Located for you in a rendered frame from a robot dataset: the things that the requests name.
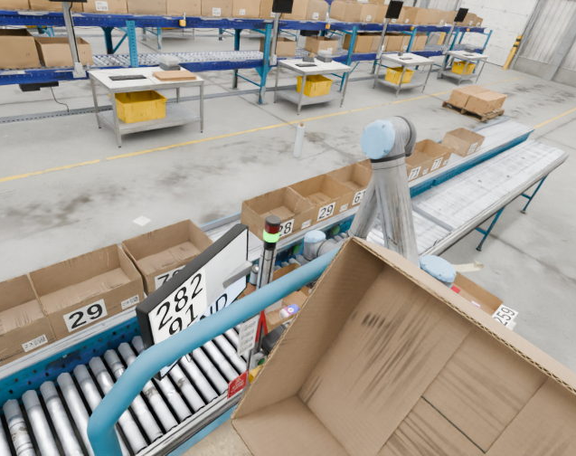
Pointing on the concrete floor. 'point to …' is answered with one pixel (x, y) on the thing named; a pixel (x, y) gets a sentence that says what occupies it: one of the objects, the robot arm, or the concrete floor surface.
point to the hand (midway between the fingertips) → (304, 298)
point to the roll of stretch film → (298, 139)
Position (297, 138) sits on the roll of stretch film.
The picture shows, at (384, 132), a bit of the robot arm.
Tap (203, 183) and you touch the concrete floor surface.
